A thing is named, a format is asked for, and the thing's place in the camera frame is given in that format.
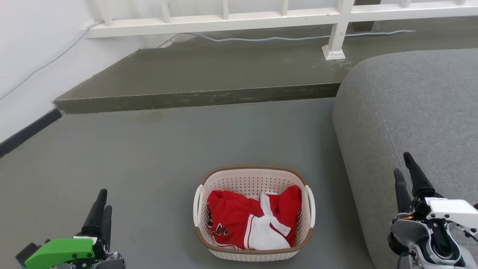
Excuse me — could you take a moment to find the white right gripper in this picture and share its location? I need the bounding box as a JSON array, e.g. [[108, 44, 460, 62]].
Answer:
[[392, 152, 478, 229]]

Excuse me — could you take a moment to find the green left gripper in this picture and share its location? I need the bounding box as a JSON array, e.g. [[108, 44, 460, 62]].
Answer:
[[16, 189, 112, 269]]

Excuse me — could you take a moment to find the white perforated plastic laundry basket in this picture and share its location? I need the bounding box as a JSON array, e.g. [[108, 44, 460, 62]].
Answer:
[[193, 166, 316, 262]]

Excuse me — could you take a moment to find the grey fabric sofa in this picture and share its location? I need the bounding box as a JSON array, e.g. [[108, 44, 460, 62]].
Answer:
[[332, 49, 478, 269]]

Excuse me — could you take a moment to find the black baseboard strip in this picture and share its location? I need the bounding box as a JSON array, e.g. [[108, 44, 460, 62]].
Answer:
[[0, 108, 63, 158]]

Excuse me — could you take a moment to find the red basketball jersey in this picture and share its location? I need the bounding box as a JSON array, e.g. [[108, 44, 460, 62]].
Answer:
[[207, 185, 302, 250]]

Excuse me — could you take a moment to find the white garment with red trim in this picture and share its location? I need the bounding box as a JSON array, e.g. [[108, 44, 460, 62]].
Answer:
[[244, 192, 292, 250]]

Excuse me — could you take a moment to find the raised concrete step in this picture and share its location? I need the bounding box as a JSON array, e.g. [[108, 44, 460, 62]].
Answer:
[[53, 17, 478, 115]]

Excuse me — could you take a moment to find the white wooden railing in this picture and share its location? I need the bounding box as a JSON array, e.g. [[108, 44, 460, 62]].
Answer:
[[85, 0, 478, 61]]

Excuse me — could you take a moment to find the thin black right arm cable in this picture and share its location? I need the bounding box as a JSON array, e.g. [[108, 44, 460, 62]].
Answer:
[[397, 250, 412, 269]]

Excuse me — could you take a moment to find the thin grey cable on wall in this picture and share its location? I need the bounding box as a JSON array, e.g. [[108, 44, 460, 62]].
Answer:
[[0, 22, 104, 101]]

